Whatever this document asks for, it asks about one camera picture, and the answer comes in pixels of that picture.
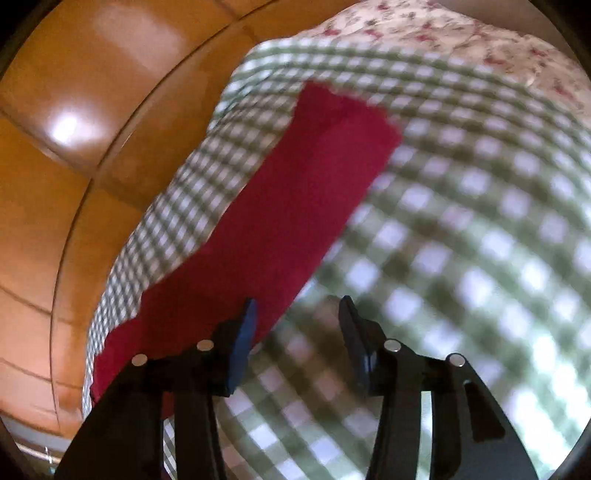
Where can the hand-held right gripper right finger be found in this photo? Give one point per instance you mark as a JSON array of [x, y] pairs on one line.
[[353, 333]]

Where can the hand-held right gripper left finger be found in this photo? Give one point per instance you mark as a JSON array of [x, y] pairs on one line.
[[244, 339]]

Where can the red cloth garment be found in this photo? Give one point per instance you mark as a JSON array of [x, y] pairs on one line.
[[295, 194]]

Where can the green checkered bed sheet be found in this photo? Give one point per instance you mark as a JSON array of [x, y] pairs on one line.
[[461, 207]]

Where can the wooden panelled wardrobe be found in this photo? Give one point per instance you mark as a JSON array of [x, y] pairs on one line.
[[92, 115]]

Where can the floral quilt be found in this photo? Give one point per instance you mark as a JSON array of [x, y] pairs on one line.
[[438, 27]]

